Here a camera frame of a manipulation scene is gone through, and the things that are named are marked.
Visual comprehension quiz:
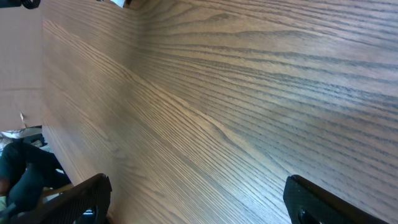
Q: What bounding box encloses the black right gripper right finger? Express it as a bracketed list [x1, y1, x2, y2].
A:
[283, 175, 387, 224]

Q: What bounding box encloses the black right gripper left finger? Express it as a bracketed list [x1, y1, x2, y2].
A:
[11, 173, 112, 224]

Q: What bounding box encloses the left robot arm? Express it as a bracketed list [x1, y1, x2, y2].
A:
[0, 0, 40, 9]

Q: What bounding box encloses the person in dark clothing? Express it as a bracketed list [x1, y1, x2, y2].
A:
[1, 142, 71, 218]

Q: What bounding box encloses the folded white cloth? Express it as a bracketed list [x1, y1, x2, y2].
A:
[110, 0, 126, 8]

